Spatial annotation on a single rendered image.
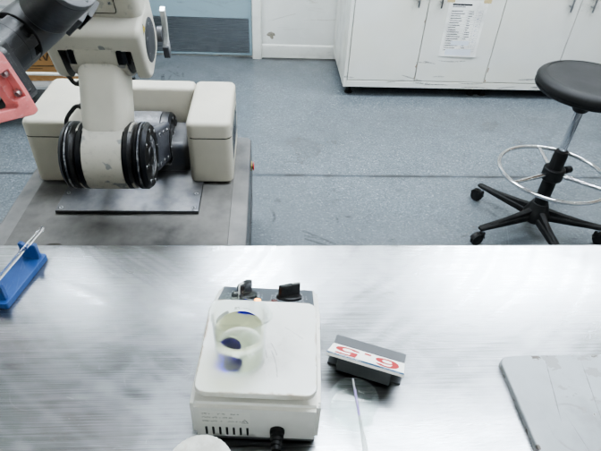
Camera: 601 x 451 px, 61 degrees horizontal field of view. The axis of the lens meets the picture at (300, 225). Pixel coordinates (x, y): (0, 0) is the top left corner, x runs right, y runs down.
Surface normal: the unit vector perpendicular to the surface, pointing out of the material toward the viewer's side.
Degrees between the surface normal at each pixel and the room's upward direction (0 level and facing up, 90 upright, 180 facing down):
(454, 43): 89
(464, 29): 90
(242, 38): 90
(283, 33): 90
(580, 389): 0
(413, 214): 0
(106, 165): 73
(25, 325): 0
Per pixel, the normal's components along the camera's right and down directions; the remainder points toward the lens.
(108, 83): 0.07, 0.23
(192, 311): 0.04, -0.77
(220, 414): -0.02, 0.63
